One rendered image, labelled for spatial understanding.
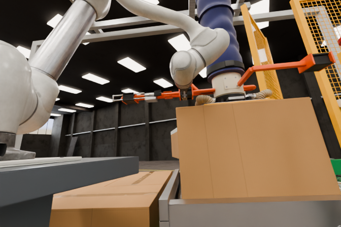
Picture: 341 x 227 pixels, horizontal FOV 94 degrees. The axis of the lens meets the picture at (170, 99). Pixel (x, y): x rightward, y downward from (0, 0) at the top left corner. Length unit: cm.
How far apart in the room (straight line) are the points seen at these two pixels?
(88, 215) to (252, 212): 63
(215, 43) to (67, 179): 61
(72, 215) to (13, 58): 65
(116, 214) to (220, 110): 62
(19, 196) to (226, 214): 50
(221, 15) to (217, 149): 80
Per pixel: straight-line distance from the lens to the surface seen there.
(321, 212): 70
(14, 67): 51
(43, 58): 73
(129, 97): 99
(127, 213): 80
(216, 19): 114
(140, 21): 341
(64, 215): 93
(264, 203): 63
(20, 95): 50
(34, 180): 30
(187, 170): 74
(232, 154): 76
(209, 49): 66
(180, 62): 58
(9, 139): 49
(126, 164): 40
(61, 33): 78
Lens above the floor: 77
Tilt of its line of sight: 17 degrees up
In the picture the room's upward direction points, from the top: 3 degrees counter-clockwise
